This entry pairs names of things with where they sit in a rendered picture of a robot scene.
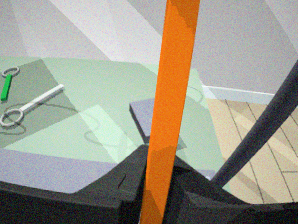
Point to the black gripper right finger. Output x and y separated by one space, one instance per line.
193 199

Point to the green bar with white loop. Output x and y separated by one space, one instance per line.
7 84

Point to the orange handle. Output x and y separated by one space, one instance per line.
180 24

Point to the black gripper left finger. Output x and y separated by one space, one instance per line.
115 198

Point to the white loop with flat handle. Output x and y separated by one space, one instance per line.
33 103

